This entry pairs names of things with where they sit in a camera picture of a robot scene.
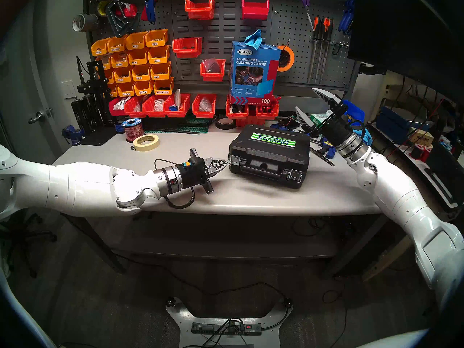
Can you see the cream masking tape roll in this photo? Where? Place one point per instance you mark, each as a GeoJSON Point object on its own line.
{"type": "Point", "coordinates": [137, 145]}

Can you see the black tape roll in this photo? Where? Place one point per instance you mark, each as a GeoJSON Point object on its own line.
{"type": "Point", "coordinates": [225, 128]}

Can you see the red parts bin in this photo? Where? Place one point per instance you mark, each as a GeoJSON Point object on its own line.
{"type": "Point", "coordinates": [267, 114]}
{"type": "Point", "coordinates": [212, 76]}
{"type": "Point", "coordinates": [199, 12]}
{"type": "Point", "coordinates": [186, 50]}
{"type": "Point", "coordinates": [116, 112]}
{"type": "Point", "coordinates": [154, 114]}
{"type": "Point", "coordinates": [255, 12]}
{"type": "Point", "coordinates": [135, 112]}
{"type": "Point", "coordinates": [237, 114]}
{"type": "Point", "coordinates": [204, 113]}
{"type": "Point", "coordinates": [177, 113]}

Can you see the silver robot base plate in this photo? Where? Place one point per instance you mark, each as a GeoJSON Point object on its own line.
{"type": "Point", "coordinates": [181, 318]}

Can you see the yellow parts bin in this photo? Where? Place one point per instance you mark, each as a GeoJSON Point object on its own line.
{"type": "Point", "coordinates": [114, 92]}
{"type": "Point", "coordinates": [160, 72]}
{"type": "Point", "coordinates": [136, 42]}
{"type": "Point", "coordinates": [158, 56]}
{"type": "Point", "coordinates": [119, 61]}
{"type": "Point", "coordinates": [106, 63]}
{"type": "Point", "coordinates": [123, 76]}
{"type": "Point", "coordinates": [110, 77]}
{"type": "Point", "coordinates": [156, 39]}
{"type": "Point", "coordinates": [137, 58]}
{"type": "Point", "coordinates": [164, 88]}
{"type": "Point", "coordinates": [99, 48]}
{"type": "Point", "coordinates": [126, 91]}
{"type": "Point", "coordinates": [116, 45]}
{"type": "Point", "coordinates": [141, 74]}
{"type": "Point", "coordinates": [144, 89]}

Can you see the brown cardboard box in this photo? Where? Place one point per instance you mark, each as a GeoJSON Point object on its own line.
{"type": "Point", "coordinates": [422, 137]}

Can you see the blue spring clamp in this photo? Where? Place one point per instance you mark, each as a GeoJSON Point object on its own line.
{"type": "Point", "coordinates": [348, 17]}

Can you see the wooden plank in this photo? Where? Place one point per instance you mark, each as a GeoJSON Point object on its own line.
{"type": "Point", "coordinates": [380, 265]}

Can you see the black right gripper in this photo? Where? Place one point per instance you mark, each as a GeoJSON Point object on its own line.
{"type": "Point", "coordinates": [337, 129]}

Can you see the green tissue box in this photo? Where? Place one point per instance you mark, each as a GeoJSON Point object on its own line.
{"type": "Point", "coordinates": [318, 119]}

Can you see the black office chair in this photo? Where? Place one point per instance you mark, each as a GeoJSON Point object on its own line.
{"type": "Point", "coordinates": [21, 236]}

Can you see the blue cleaning cloths box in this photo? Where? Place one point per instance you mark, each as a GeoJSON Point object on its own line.
{"type": "Point", "coordinates": [253, 79]}

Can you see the black metal stand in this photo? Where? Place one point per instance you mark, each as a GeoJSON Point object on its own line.
{"type": "Point", "coordinates": [95, 86]}

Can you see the black plastic tool box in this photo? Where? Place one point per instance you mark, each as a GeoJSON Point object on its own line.
{"type": "Point", "coordinates": [268, 158]}

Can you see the dark grey triangular frame tool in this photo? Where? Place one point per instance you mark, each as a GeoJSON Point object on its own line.
{"type": "Point", "coordinates": [117, 24]}

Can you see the black power strip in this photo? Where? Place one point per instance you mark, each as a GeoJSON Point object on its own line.
{"type": "Point", "coordinates": [203, 328]}

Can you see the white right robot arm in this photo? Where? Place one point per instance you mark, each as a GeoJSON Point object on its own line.
{"type": "Point", "coordinates": [398, 198]}

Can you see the small blue plastic part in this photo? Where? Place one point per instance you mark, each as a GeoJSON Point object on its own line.
{"type": "Point", "coordinates": [119, 128]}

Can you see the small blue bench vise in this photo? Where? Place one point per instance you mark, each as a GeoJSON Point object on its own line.
{"type": "Point", "coordinates": [74, 135]}

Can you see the blue microfibre cloth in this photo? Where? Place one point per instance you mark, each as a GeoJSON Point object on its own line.
{"type": "Point", "coordinates": [253, 39]}

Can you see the blue bar clamp yellow label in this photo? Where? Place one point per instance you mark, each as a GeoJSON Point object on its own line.
{"type": "Point", "coordinates": [327, 145]}

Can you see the orange black screwdriver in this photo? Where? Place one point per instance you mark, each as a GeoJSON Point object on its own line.
{"type": "Point", "coordinates": [316, 26]}
{"type": "Point", "coordinates": [330, 28]}
{"type": "Point", "coordinates": [325, 26]}

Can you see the dark blue case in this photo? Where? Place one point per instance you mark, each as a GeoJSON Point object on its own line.
{"type": "Point", "coordinates": [391, 124]}

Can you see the green cutting mat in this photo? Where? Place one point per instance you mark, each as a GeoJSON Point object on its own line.
{"type": "Point", "coordinates": [195, 128]}

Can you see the clear plastic parts bag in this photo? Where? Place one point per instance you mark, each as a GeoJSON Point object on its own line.
{"type": "Point", "coordinates": [158, 105]}
{"type": "Point", "coordinates": [120, 104]}
{"type": "Point", "coordinates": [177, 97]}
{"type": "Point", "coordinates": [204, 104]}
{"type": "Point", "coordinates": [212, 65]}

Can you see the white wall switch plate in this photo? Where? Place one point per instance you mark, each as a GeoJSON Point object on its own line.
{"type": "Point", "coordinates": [68, 90]}

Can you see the grey duct tape roll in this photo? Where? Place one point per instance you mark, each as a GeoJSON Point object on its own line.
{"type": "Point", "coordinates": [90, 21]}

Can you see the blue plastic bin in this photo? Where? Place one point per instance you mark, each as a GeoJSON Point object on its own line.
{"type": "Point", "coordinates": [357, 111]}

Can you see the dark metal workbench frame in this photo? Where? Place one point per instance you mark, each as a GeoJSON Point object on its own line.
{"type": "Point", "coordinates": [90, 238]}

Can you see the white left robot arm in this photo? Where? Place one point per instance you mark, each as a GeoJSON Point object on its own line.
{"type": "Point", "coordinates": [72, 187]}

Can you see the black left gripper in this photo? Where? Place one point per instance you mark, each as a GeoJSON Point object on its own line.
{"type": "Point", "coordinates": [195, 175]}

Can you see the black monitor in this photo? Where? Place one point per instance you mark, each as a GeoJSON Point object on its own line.
{"type": "Point", "coordinates": [398, 32]}

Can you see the blue plastic clamp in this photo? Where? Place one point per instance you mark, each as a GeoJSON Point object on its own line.
{"type": "Point", "coordinates": [278, 126]}

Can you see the teal cloth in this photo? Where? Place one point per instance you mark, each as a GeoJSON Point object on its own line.
{"type": "Point", "coordinates": [367, 137]}

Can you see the orange tape roll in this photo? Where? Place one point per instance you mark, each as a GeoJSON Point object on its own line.
{"type": "Point", "coordinates": [291, 59]}

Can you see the yellow tape roll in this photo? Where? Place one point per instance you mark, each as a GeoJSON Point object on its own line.
{"type": "Point", "coordinates": [99, 8]}

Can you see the red and black spool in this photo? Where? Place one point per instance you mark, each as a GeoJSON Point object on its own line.
{"type": "Point", "coordinates": [425, 153]}

